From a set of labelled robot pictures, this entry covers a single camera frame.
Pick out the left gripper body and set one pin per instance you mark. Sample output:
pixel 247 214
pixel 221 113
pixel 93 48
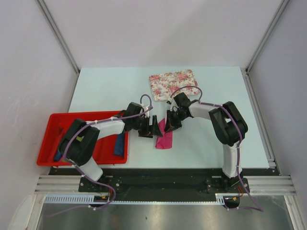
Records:
pixel 145 129

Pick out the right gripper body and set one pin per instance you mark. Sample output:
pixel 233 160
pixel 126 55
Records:
pixel 178 115

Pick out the pink paper napkin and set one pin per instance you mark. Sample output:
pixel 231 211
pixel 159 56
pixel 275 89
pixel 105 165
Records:
pixel 166 141

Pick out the floral tray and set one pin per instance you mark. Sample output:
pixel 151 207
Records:
pixel 172 83

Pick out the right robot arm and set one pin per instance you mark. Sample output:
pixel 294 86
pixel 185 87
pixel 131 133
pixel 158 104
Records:
pixel 228 124

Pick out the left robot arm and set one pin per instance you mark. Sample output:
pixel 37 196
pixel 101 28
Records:
pixel 78 143

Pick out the blue napkin roll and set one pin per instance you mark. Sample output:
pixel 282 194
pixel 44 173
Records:
pixel 119 147
pixel 57 156

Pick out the red plastic bin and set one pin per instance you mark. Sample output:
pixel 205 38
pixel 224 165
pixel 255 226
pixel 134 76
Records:
pixel 57 126

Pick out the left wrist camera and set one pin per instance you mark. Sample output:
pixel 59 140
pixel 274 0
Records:
pixel 146 109

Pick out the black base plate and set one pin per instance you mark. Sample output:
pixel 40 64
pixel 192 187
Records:
pixel 163 185

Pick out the white cable duct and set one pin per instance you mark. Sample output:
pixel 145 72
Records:
pixel 98 200

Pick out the aluminium rail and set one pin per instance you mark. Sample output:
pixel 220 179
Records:
pixel 259 185

